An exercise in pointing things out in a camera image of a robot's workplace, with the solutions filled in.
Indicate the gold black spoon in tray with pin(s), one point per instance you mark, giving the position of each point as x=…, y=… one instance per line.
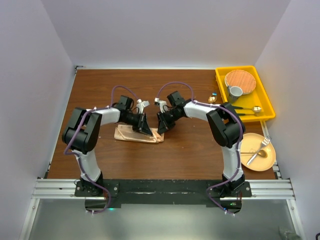
x=255, y=109

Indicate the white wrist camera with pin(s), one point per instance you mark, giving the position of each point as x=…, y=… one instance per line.
x=141, y=105
x=161, y=104

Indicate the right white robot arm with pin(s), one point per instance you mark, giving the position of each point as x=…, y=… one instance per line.
x=225, y=125

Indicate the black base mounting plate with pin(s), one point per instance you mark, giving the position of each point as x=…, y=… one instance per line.
x=161, y=192

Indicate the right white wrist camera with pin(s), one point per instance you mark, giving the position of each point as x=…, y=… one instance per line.
x=161, y=104

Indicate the yellow plastic tray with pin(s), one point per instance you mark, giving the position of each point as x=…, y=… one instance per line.
x=258, y=97

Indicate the gold spoon on plate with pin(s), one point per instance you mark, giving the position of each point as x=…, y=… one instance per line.
x=261, y=153

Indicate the grey white cup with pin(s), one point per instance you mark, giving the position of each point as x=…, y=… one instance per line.
x=234, y=93

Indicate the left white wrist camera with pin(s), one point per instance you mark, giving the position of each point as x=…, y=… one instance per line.
x=141, y=105

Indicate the woven orange round plate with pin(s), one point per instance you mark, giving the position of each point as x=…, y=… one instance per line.
x=241, y=79

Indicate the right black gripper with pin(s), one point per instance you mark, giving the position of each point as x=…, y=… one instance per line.
x=163, y=127

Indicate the peach satin napkin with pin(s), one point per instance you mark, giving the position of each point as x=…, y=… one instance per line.
x=125, y=133

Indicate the gold spoon on table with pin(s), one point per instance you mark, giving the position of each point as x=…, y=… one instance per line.
x=212, y=99

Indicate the silver fork on plate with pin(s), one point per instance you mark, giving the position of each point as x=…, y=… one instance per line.
x=263, y=144

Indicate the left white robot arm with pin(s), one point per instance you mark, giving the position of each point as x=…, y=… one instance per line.
x=82, y=132

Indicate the black handled utensil in tray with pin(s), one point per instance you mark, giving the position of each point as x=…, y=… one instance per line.
x=248, y=114

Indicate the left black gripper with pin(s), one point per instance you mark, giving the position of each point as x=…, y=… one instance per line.
x=144, y=128

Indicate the beige round plate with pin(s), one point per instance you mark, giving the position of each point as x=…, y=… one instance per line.
x=251, y=143

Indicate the aluminium rail frame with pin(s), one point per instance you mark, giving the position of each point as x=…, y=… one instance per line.
x=189, y=152

